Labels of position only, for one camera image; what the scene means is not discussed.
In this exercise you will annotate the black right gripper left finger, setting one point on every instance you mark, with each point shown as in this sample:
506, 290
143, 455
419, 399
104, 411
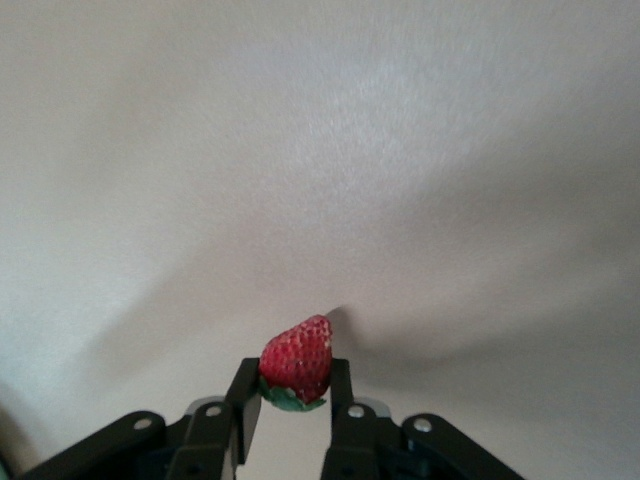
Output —
205, 445

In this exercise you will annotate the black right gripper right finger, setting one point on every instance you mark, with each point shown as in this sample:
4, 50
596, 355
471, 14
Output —
355, 445

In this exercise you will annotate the red strawberry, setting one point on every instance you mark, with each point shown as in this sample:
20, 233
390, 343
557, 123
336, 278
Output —
300, 360

